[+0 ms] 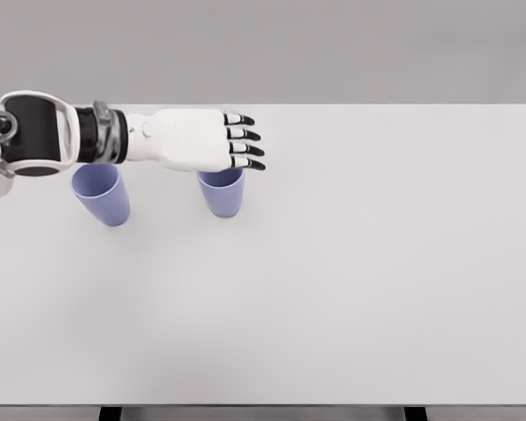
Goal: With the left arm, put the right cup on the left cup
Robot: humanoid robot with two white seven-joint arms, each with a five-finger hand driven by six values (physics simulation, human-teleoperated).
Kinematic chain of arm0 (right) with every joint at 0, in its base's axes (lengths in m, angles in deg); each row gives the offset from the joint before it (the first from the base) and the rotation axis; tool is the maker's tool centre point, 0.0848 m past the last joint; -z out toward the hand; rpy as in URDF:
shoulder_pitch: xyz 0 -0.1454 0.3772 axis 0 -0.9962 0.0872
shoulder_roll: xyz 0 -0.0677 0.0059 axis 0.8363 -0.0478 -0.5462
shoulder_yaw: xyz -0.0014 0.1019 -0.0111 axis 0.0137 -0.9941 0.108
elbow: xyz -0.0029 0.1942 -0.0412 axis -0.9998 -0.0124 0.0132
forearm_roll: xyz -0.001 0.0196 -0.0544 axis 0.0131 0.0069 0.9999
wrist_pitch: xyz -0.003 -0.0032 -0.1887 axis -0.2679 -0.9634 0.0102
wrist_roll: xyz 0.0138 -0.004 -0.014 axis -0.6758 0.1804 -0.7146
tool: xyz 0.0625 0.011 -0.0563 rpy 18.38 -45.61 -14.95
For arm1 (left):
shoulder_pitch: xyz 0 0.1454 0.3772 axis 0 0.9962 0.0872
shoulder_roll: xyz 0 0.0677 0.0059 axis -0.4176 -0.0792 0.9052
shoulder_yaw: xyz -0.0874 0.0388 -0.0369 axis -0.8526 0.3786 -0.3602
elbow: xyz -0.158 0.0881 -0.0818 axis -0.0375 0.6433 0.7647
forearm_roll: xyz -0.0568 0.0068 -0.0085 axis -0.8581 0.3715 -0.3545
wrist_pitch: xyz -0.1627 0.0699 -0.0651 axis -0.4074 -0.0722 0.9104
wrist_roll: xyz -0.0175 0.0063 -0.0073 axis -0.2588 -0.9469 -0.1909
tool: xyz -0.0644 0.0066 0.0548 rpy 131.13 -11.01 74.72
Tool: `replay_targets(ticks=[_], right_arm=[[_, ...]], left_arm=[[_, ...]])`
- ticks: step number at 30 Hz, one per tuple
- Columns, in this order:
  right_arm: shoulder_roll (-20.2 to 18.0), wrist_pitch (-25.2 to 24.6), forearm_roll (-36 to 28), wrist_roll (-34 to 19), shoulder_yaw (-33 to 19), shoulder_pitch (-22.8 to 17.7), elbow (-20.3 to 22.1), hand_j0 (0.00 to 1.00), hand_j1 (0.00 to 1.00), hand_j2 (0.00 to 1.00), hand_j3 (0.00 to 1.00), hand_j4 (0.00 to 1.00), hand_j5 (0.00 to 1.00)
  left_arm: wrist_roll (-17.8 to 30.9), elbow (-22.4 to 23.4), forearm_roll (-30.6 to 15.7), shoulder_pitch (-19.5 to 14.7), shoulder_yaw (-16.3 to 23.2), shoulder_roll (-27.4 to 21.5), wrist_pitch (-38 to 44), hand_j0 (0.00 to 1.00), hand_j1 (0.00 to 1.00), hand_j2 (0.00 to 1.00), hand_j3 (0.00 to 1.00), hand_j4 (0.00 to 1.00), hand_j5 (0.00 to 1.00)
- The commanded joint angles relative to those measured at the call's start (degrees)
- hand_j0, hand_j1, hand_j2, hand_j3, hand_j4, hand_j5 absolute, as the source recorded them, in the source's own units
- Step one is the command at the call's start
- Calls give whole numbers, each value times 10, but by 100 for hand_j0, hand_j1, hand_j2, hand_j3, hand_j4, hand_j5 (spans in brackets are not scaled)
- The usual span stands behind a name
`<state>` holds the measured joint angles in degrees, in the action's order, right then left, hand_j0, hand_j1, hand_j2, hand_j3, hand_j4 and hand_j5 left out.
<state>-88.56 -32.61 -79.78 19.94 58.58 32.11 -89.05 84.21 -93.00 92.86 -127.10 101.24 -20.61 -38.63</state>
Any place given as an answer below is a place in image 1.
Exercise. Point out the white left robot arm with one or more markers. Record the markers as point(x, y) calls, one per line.
point(48, 131)

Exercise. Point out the lavender plastic cup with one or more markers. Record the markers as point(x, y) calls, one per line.
point(105, 197)
point(222, 197)

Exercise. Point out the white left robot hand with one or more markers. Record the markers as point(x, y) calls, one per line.
point(197, 138)

